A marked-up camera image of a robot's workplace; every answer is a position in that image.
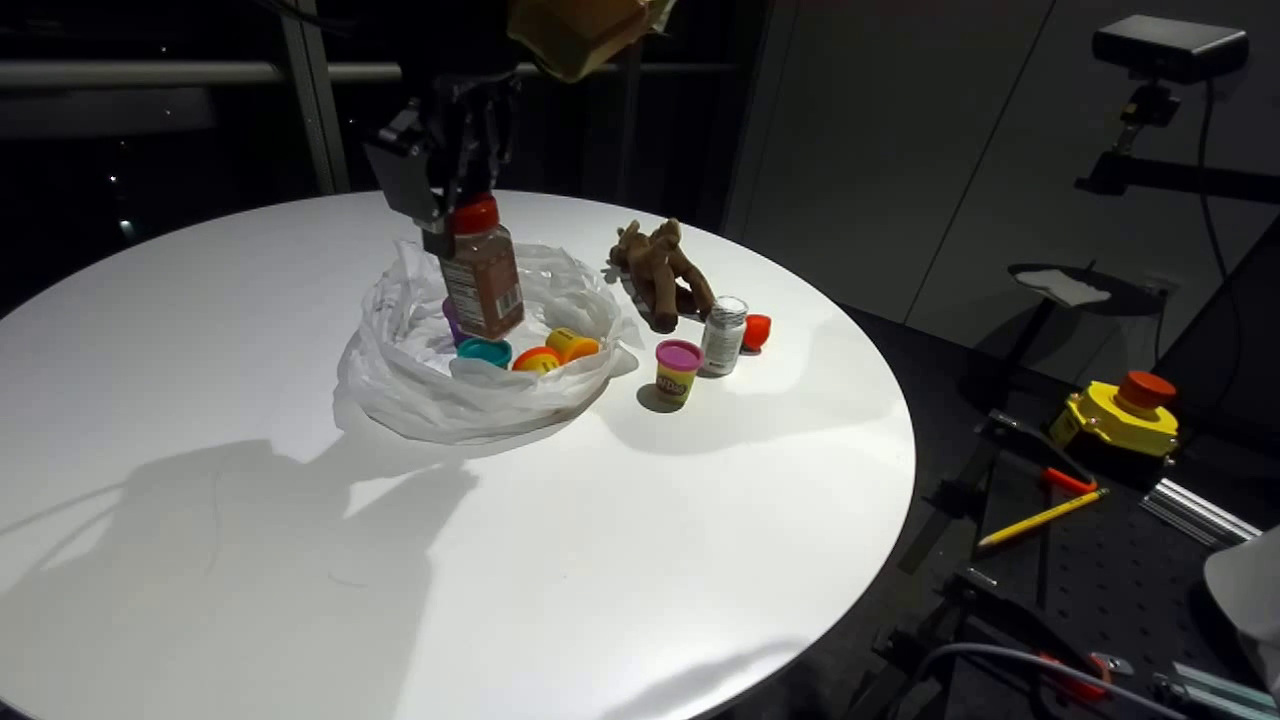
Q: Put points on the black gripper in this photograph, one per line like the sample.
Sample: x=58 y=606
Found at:
x=460 y=124

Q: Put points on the spice jar red lid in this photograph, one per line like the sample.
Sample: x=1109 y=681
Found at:
x=481 y=272

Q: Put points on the yellow tub teal lid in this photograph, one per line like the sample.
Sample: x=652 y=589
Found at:
x=487 y=352

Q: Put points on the brown plush moose toy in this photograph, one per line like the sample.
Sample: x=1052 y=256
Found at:
x=662 y=281

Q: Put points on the yellow tub pink lid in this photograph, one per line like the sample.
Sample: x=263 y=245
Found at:
x=679 y=367

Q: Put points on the small red lid tub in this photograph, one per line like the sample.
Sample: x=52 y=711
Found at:
x=758 y=333

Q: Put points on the white plastic bag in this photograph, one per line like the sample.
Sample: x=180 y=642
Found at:
x=427 y=393

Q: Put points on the yellow tub light orange lid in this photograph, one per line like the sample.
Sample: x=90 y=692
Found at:
x=539 y=361

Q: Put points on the grey window crossbar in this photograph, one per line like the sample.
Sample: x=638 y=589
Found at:
x=162 y=73

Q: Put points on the white plate on stand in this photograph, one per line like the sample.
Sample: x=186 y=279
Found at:
x=1063 y=286

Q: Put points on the yellow red emergency stop button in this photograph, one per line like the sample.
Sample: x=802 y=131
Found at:
x=1120 y=419

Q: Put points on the white rounded object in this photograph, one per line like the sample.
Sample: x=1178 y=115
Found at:
x=1255 y=594

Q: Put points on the grey window post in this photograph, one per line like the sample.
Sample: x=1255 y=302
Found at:
x=313 y=123

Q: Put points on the yellow-green wrist camera box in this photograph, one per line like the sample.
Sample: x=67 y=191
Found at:
x=586 y=32

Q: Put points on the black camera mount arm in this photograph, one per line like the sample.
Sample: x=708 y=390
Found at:
x=1174 y=173

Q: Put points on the black exterior camera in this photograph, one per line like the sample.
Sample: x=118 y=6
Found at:
x=1169 y=44

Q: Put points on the aluminium rail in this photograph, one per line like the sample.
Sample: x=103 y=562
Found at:
x=1200 y=509

